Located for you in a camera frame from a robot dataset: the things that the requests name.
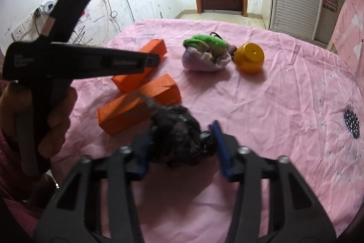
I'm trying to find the orange box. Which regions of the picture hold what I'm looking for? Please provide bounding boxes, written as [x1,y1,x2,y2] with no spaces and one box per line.
[97,74,181,136]
[112,39,167,93]

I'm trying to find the black plastic bag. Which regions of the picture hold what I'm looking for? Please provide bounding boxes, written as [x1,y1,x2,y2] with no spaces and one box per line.
[149,105,217,168]

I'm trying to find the person's left hand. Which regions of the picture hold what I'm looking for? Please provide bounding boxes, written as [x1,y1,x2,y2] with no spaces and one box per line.
[1,79,77,177]

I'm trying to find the pink bed sheet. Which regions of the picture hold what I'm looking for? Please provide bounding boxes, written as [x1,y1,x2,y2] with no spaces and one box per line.
[51,18,364,243]

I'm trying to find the green purple plush toy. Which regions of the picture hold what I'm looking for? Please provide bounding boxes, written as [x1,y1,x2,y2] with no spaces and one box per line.
[182,32,237,72]

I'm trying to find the yellow toy pot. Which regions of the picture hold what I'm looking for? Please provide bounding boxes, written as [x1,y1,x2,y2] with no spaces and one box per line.
[234,43,265,75]

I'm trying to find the pink bed curtain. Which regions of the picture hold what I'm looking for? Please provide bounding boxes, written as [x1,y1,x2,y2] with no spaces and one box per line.
[331,0,364,76]

